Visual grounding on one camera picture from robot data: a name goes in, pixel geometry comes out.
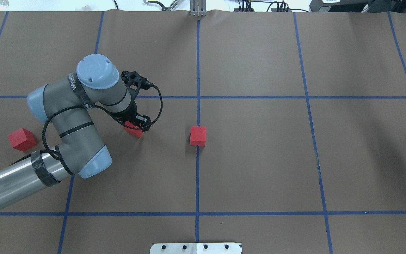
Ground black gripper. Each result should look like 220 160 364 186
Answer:
110 102 151 132

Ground red cube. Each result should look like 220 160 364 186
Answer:
124 121 143 138
7 128 37 152

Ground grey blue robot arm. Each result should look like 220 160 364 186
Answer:
0 54 159 210

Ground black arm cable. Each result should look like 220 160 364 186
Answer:
41 79 163 163

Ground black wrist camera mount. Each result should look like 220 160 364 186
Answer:
120 71 155 99

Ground aluminium frame post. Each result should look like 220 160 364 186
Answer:
190 0 207 17

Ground white pedestal column base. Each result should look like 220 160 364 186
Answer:
149 242 243 254

